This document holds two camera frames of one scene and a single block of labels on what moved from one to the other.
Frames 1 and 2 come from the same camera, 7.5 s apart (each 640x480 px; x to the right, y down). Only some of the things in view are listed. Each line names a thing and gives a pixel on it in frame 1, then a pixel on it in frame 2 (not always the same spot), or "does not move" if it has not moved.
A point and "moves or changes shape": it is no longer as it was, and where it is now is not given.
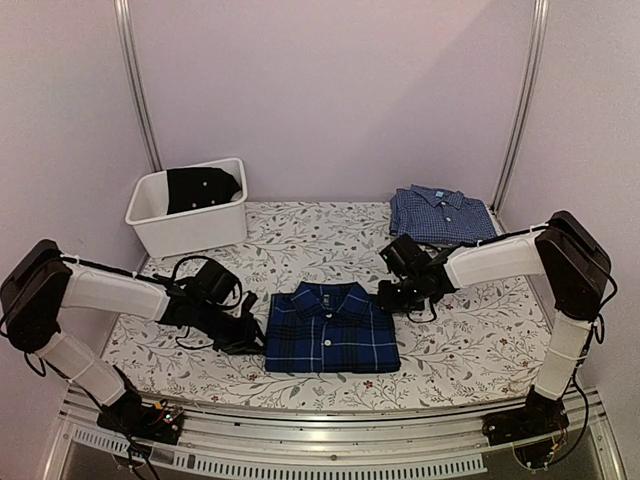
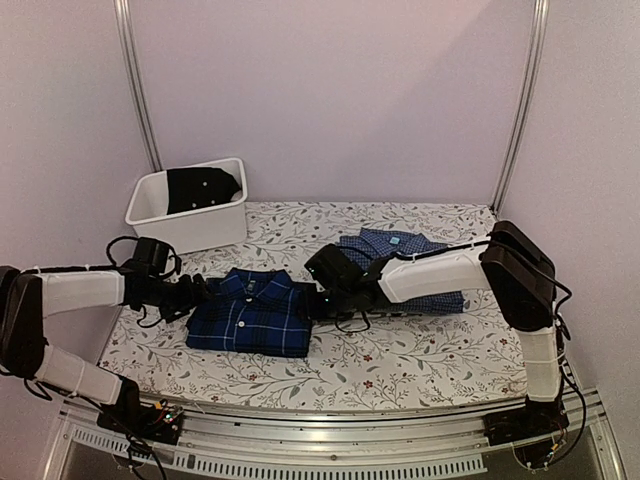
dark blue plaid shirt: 331,327 moves or changes shape
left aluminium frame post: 122,15 does not move
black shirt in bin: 192,188 does not move
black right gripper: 387,303 → 306,306
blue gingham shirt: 440,216 → 372,246
